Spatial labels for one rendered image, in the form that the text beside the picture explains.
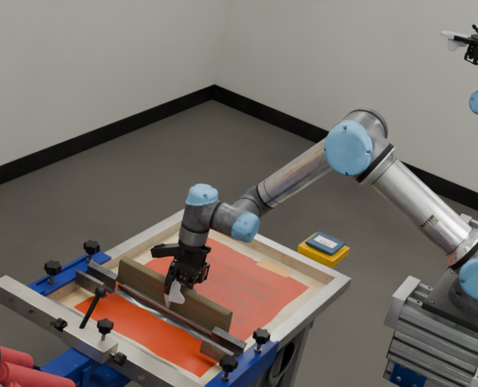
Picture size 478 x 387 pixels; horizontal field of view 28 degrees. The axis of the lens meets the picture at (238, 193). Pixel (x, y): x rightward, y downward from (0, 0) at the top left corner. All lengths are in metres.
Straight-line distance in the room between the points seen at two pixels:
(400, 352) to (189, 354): 0.54
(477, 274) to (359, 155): 0.37
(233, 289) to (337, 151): 0.76
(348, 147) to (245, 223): 0.37
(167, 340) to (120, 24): 3.24
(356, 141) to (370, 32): 3.95
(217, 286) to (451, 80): 3.41
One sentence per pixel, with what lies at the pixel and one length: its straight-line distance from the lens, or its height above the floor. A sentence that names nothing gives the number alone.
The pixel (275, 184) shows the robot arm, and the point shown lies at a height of 1.39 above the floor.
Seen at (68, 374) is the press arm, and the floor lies 1.04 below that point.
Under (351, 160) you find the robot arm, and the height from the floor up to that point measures 1.59.
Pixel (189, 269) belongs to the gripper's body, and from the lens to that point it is 2.50.
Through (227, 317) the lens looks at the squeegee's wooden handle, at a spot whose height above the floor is 1.05.
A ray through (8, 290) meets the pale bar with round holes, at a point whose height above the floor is 1.04.
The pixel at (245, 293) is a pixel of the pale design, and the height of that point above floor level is 0.95.
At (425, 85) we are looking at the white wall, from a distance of 6.02.
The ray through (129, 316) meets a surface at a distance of 2.61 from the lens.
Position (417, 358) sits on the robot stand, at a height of 1.07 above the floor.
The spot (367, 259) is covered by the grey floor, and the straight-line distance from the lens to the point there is 5.16.
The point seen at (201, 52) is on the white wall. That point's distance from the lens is 6.42.
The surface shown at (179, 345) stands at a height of 0.95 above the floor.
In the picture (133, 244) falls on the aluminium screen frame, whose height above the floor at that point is 0.99.
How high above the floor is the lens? 2.44
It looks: 26 degrees down
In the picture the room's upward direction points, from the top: 13 degrees clockwise
